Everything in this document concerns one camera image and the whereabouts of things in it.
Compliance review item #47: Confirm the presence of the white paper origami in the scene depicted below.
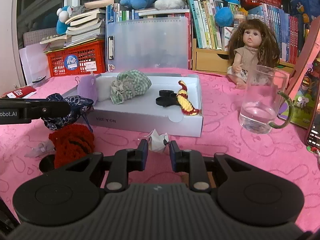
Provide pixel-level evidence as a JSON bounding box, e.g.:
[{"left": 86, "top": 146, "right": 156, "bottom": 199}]
[{"left": 145, "top": 129, "right": 169, "bottom": 153}]

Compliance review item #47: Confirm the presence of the pink organza pouch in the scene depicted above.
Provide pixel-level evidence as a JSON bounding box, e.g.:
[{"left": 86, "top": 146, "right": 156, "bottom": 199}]
[{"left": 24, "top": 140, "right": 55, "bottom": 158}]

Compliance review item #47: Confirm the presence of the yellow red crocheted toy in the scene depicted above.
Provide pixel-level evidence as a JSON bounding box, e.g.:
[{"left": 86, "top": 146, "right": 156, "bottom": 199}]
[{"left": 176, "top": 80, "right": 200, "bottom": 116}]

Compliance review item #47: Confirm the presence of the red crocheted pouch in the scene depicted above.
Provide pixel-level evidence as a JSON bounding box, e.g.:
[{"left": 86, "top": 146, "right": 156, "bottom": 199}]
[{"left": 48, "top": 124, "right": 95, "bottom": 168}]

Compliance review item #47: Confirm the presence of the dark blue floral pouch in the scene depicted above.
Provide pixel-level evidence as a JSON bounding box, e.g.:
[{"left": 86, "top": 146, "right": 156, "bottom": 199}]
[{"left": 41, "top": 93, "right": 94, "bottom": 132}]

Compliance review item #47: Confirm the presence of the black round lid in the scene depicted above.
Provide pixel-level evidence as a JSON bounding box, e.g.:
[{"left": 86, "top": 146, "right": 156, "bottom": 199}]
[
  {"left": 156, "top": 96, "right": 179, "bottom": 107},
  {"left": 159, "top": 90, "right": 174, "bottom": 97}
]

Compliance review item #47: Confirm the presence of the purple fluffy pouch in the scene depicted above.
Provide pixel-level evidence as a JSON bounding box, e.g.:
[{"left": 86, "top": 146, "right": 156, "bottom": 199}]
[{"left": 77, "top": 74, "right": 98, "bottom": 105}]

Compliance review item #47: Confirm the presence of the green checkered cloth pouch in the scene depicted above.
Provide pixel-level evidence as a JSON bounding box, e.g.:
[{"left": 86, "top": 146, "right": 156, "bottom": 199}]
[{"left": 110, "top": 69, "right": 152, "bottom": 105}]

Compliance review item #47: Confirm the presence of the red envelope packet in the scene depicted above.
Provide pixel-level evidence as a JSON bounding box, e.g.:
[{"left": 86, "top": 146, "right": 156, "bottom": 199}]
[{"left": 1, "top": 86, "right": 36, "bottom": 99}]

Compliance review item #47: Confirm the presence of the white shallow cardboard box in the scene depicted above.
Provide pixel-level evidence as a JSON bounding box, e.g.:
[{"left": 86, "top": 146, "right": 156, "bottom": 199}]
[{"left": 78, "top": 73, "right": 203, "bottom": 137}]

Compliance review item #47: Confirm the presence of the clear glass mug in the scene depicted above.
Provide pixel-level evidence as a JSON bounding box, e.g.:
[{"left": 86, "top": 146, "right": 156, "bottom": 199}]
[{"left": 239, "top": 65, "right": 294, "bottom": 134}]

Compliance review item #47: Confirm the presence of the red plastic crate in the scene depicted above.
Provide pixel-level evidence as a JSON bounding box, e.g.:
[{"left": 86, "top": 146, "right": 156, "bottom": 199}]
[{"left": 46, "top": 40, "right": 106, "bottom": 77}]

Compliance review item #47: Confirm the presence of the wooden desktop drawer shelf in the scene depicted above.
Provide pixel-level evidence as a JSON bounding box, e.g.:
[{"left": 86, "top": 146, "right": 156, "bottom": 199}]
[{"left": 191, "top": 38, "right": 296, "bottom": 75}]

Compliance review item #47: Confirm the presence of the blue white doraemon plush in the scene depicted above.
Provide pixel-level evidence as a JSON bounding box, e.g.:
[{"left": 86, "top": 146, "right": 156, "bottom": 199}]
[{"left": 56, "top": 6, "right": 73, "bottom": 35}]

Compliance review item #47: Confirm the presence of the stack of books on crate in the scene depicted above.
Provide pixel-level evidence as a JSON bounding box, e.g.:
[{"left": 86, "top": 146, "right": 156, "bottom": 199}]
[{"left": 40, "top": 0, "right": 114, "bottom": 51}]

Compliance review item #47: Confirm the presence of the smartphone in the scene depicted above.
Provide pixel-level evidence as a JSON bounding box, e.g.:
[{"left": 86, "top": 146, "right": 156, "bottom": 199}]
[{"left": 306, "top": 100, "right": 320, "bottom": 150}]

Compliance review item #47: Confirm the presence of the translucent clipboard folder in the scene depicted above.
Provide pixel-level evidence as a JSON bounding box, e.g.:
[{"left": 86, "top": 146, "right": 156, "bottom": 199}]
[{"left": 105, "top": 17, "right": 190, "bottom": 73}]

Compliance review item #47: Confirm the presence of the colourful picture book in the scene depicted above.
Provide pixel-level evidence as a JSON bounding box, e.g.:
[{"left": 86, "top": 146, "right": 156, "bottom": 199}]
[{"left": 285, "top": 17, "right": 319, "bottom": 128}]

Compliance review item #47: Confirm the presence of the brown haired baby doll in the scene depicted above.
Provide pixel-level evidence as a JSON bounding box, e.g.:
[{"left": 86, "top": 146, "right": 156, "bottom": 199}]
[{"left": 227, "top": 18, "right": 280, "bottom": 89}]

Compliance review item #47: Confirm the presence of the blue plush ball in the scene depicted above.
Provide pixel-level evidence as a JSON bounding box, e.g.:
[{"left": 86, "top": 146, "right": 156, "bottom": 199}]
[{"left": 215, "top": 7, "right": 233, "bottom": 28}]

